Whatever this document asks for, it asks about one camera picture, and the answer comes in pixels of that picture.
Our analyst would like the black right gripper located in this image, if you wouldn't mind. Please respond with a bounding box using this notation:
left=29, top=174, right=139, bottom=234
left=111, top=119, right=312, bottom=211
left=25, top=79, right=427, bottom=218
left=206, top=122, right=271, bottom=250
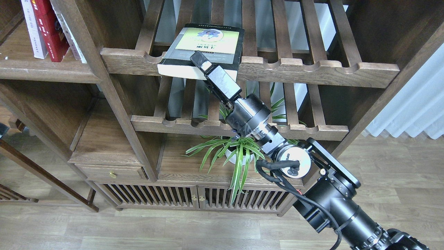
left=190, top=51, right=287, bottom=155

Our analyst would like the green and black book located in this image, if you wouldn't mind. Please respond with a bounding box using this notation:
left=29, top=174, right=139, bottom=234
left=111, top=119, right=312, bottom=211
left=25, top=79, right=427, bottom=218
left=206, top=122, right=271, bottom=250
left=157, top=23, right=245, bottom=80

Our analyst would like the white plant pot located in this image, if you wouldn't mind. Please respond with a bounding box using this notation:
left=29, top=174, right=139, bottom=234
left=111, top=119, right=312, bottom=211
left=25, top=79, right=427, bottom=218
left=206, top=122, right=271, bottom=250
left=225, top=146, right=255, bottom=165

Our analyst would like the red book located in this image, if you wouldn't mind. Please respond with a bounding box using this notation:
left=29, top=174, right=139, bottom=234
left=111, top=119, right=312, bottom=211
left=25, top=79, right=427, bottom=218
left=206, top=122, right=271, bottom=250
left=31, top=0, right=69, bottom=62

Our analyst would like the white curtain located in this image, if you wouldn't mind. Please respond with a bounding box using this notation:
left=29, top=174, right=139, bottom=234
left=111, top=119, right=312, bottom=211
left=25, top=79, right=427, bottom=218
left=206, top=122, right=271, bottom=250
left=365, top=46, right=444, bottom=139

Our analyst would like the dark wooden bookshelf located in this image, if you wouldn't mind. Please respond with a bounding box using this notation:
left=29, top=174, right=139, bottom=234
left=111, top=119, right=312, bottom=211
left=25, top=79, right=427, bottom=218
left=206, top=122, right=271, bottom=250
left=1, top=0, right=443, bottom=216

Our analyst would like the white book in shelf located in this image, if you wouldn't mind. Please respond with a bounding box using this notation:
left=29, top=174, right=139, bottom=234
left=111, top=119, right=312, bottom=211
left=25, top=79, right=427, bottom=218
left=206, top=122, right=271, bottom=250
left=51, top=0, right=87, bottom=64

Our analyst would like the white and purple book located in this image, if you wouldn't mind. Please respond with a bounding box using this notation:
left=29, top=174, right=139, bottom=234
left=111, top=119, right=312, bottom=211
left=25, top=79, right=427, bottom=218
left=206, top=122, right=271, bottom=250
left=21, top=0, right=48, bottom=59

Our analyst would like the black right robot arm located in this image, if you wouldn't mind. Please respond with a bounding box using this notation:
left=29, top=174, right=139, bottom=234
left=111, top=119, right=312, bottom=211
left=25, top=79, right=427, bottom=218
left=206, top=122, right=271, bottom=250
left=190, top=51, right=428, bottom=250

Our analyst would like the green spider plant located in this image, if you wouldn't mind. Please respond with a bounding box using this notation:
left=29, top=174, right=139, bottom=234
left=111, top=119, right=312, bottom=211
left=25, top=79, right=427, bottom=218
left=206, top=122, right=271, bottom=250
left=184, top=83, right=309, bottom=206

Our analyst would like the dark wooden furniture at left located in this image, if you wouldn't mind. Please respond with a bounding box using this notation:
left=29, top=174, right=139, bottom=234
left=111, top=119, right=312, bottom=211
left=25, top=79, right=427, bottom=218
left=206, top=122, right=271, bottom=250
left=0, top=106, right=99, bottom=213

